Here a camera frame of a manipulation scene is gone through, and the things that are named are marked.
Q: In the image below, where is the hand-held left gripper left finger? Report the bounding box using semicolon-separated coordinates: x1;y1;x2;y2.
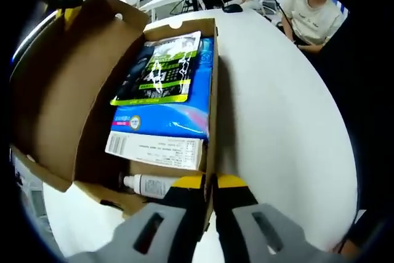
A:
66;175;207;263

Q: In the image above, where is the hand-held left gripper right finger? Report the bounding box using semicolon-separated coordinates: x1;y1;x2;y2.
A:
215;174;339;263

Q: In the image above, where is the brown cardboard shoe box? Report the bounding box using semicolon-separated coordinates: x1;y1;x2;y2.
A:
9;0;220;219

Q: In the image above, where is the green black soft pouch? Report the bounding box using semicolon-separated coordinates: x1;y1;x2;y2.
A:
110;30;203;106

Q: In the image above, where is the blue tissue pack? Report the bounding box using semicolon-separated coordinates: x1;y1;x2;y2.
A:
110;36;215;143

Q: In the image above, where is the person's own leg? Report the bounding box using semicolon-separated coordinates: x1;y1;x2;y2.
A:
335;232;363;256

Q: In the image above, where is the white spray bottle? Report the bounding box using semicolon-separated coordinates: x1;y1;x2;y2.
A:
122;173;180;198

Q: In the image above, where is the white carton with barcode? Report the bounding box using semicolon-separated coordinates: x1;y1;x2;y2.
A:
104;130;206;172

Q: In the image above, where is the black computer mouse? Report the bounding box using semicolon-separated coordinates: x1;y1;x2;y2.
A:
221;3;244;14

